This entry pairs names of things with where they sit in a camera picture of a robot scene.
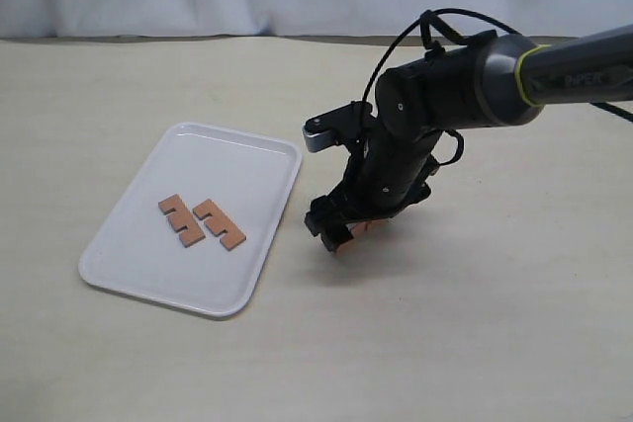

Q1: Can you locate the brown wooden notched block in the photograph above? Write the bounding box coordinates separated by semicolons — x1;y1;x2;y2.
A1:
334;221;378;254

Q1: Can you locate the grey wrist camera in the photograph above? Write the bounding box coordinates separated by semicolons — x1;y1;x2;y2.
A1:
302;101;374;153

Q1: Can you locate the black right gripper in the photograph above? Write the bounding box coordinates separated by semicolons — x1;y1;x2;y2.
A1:
304;120;440;253

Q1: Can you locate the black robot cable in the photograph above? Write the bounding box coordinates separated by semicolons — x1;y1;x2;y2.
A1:
359;7;633;166

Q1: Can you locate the notched wooden puzzle piece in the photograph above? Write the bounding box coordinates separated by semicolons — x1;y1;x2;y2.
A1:
158;194;205;248

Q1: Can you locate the white plastic tray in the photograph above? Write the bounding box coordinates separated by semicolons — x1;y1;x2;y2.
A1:
78;123;302;318

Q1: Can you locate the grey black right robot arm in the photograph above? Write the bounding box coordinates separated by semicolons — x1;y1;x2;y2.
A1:
303;26;632;252

